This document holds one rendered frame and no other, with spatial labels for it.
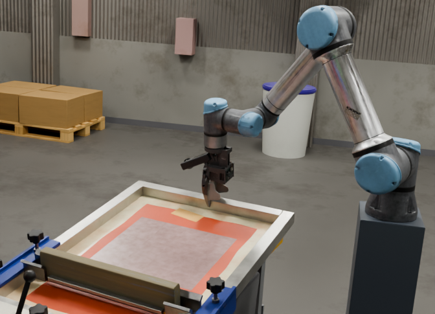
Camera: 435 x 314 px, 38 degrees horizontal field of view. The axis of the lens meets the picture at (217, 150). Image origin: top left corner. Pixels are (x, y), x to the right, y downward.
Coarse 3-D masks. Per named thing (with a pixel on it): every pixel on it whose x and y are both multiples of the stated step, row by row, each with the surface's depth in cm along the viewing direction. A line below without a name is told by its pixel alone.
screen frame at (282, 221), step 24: (144, 192) 219; (168, 192) 214; (192, 192) 213; (96, 216) 197; (264, 216) 201; (288, 216) 197; (72, 240) 186; (264, 240) 183; (240, 264) 171; (0, 288) 161; (240, 288) 164; (48, 312) 151
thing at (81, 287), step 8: (56, 280) 163; (64, 280) 163; (80, 288) 160; (88, 288) 160; (104, 296) 158; (112, 296) 157; (120, 296) 157; (128, 304) 155; (136, 304) 154; (144, 304) 153; (160, 312) 151
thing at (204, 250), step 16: (192, 224) 200; (208, 224) 200; (224, 224) 200; (176, 240) 190; (192, 240) 190; (208, 240) 190; (224, 240) 190; (240, 240) 190; (160, 256) 182; (176, 256) 182; (192, 256) 182; (208, 256) 182; (224, 256) 182; (144, 272) 174; (160, 272) 174; (176, 272) 174; (192, 272) 174; (208, 272) 174; (192, 288) 167; (112, 304) 160
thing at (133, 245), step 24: (144, 216) 205; (168, 216) 205; (120, 240) 190; (144, 240) 190; (168, 240) 190; (120, 264) 178; (144, 264) 178; (48, 288) 167; (72, 312) 157; (96, 312) 157
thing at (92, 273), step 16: (48, 256) 164; (64, 256) 162; (80, 256) 162; (48, 272) 166; (64, 272) 163; (80, 272) 160; (96, 272) 158; (112, 272) 156; (128, 272) 155; (96, 288) 160; (112, 288) 157; (128, 288) 155; (144, 288) 152; (160, 288) 150; (176, 288) 149; (160, 304) 152; (176, 304) 151
